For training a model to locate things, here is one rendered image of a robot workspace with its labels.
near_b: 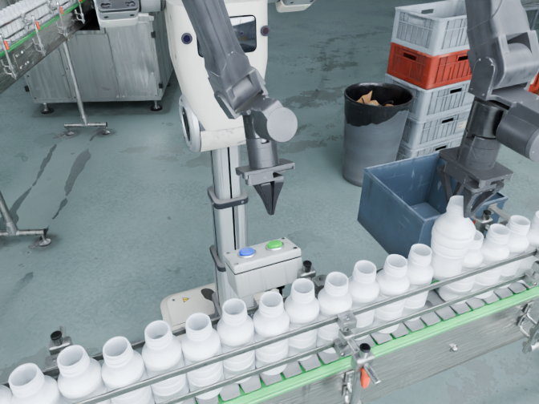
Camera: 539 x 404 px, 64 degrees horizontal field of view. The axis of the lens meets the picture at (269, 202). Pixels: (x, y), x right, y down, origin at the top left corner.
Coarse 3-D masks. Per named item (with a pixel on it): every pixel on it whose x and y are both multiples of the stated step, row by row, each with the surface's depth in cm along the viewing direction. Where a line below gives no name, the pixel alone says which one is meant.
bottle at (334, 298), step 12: (336, 276) 74; (324, 288) 76; (336, 288) 71; (324, 300) 73; (336, 300) 72; (348, 300) 73; (324, 312) 73; (336, 312) 72; (336, 324) 74; (324, 336) 76; (336, 336) 76
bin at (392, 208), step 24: (384, 168) 147; (408, 168) 152; (432, 168) 156; (384, 192) 136; (408, 192) 159; (432, 192) 161; (360, 216) 154; (384, 216) 139; (408, 216) 127; (432, 216) 122; (480, 216) 130; (504, 216) 125; (384, 240) 142; (408, 240) 130
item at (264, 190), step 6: (258, 186) 81; (264, 186) 80; (270, 186) 80; (258, 192) 85; (264, 192) 80; (270, 192) 81; (264, 198) 85; (270, 198) 82; (264, 204) 85; (270, 204) 83; (270, 210) 83
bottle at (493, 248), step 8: (496, 224) 84; (488, 232) 83; (496, 232) 85; (504, 232) 84; (488, 240) 84; (496, 240) 82; (504, 240) 82; (480, 248) 85; (488, 248) 84; (496, 248) 83; (504, 248) 83; (488, 256) 83; (496, 256) 83; (504, 256) 83; (488, 264) 84; (488, 272) 85; (496, 272) 85; (480, 280) 87; (488, 280) 86; (496, 280) 87; (472, 288) 89; (480, 288) 88; (480, 296) 89; (488, 296) 89
